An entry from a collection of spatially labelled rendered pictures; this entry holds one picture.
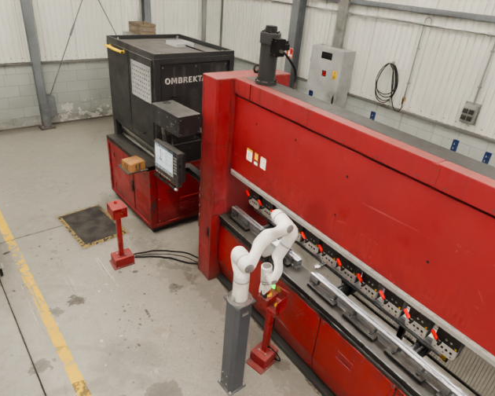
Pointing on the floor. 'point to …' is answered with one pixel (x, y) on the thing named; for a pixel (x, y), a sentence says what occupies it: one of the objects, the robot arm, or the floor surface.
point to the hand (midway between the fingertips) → (265, 295)
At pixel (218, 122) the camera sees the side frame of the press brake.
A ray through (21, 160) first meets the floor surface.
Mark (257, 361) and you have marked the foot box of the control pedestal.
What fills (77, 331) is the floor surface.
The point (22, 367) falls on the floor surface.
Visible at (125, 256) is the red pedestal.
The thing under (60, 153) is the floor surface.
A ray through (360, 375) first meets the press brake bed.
